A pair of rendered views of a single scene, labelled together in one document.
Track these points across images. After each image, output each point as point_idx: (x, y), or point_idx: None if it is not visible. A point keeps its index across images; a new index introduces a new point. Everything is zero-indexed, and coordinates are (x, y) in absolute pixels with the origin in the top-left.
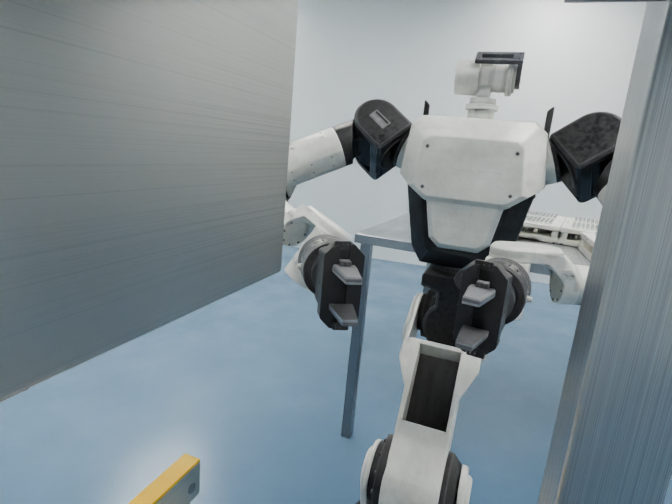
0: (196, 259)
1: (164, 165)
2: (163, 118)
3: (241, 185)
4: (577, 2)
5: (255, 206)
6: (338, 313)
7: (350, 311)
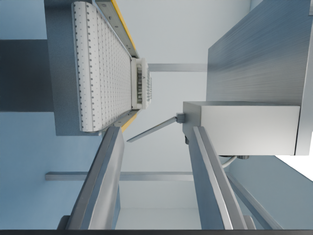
0: (201, 102)
1: (217, 102)
2: (224, 102)
3: (222, 103)
4: (309, 11)
5: (219, 104)
6: (119, 174)
7: (111, 170)
